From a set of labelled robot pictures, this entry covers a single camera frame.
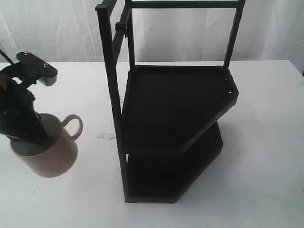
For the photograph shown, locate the clear tape piece on table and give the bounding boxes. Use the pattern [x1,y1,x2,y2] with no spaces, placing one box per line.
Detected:
[97,133,116,140]

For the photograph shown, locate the black two-tier shelf rack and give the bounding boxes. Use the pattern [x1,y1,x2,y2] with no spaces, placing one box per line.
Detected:
[95,0,245,203]

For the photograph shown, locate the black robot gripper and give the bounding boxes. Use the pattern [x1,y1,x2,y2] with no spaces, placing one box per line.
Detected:
[0,65,51,146]

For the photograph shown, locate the pink ceramic mug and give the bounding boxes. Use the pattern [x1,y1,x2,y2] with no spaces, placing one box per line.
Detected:
[10,114,83,178]

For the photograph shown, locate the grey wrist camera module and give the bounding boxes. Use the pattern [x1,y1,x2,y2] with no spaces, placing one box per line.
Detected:
[16,51,57,86]

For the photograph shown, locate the white backdrop curtain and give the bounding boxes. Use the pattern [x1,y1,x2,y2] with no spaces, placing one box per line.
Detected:
[0,0,304,68]

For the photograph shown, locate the black sliding hook upper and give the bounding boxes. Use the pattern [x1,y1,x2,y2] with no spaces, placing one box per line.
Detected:
[115,22,128,38]

